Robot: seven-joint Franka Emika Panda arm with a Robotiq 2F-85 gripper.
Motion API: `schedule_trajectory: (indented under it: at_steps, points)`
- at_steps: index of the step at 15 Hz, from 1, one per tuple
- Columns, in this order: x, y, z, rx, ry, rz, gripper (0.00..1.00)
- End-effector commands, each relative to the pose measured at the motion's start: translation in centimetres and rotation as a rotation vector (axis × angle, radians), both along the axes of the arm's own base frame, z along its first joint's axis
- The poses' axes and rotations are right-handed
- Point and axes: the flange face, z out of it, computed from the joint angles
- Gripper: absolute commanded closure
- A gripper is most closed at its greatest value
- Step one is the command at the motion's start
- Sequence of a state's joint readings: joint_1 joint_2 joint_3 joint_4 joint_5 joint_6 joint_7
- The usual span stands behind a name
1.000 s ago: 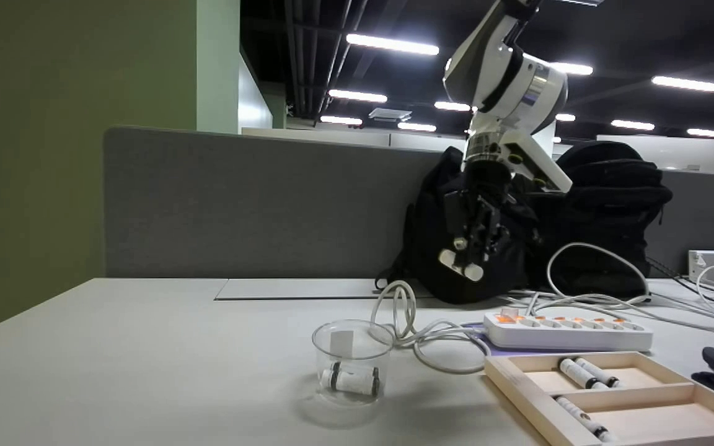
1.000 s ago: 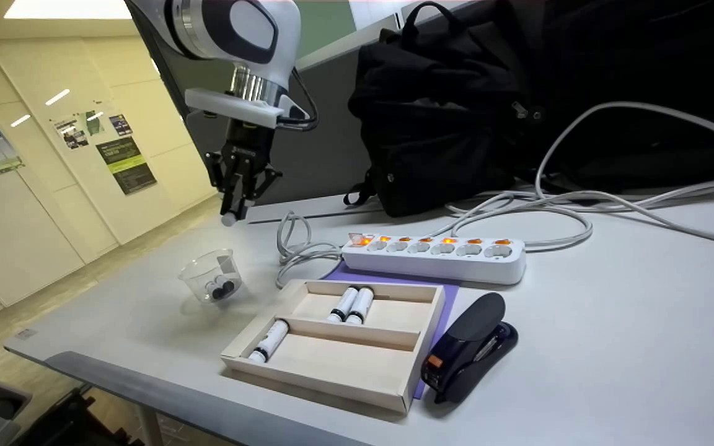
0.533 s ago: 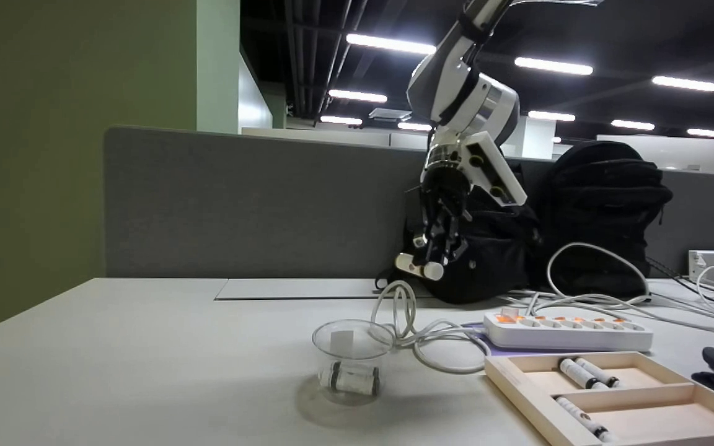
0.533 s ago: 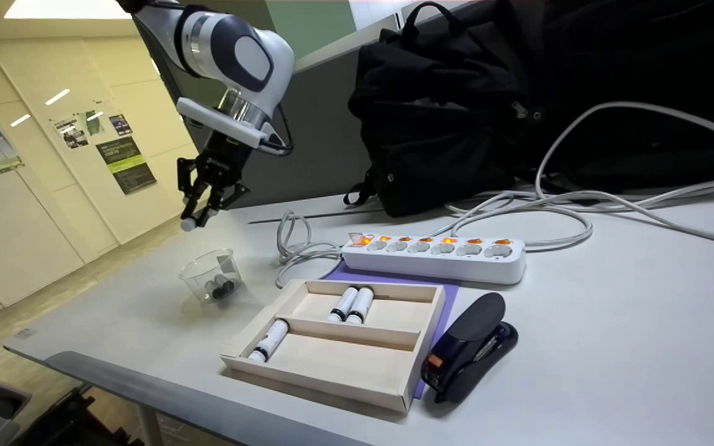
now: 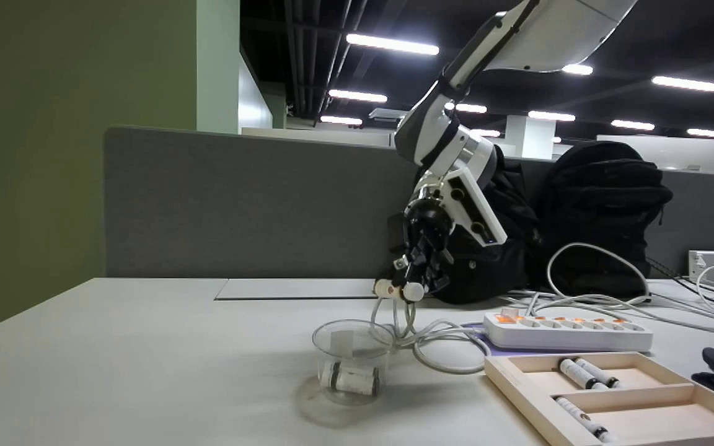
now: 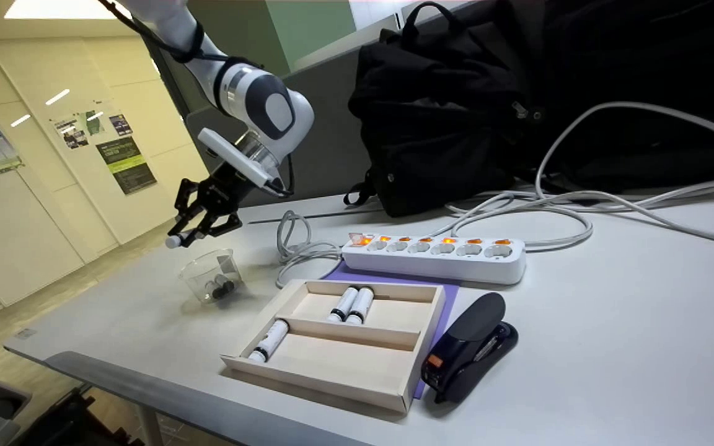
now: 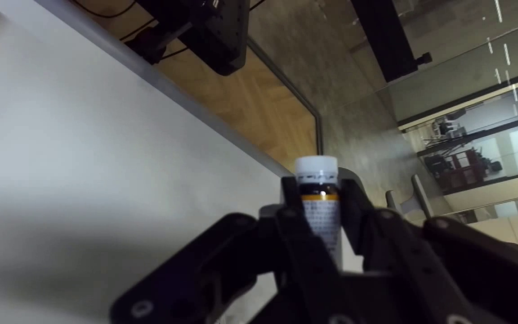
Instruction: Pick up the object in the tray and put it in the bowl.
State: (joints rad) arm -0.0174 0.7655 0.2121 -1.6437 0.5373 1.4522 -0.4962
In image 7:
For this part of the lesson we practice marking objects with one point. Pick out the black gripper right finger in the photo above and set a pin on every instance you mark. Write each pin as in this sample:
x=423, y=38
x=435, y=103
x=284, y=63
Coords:
x=439, y=270

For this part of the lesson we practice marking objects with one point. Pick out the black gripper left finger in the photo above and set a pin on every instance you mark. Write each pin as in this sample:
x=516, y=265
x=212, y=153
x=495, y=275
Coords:
x=210, y=270

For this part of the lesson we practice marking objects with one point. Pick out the white-capped labelled vial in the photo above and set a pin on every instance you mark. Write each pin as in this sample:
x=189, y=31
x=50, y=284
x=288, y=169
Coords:
x=316, y=173

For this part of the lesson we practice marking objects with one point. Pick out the black pillar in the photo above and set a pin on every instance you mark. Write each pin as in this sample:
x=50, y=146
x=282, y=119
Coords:
x=387, y=36

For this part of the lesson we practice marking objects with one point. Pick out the curved metal floor rail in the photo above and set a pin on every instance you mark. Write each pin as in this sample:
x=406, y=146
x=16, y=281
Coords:
x=295, y=95

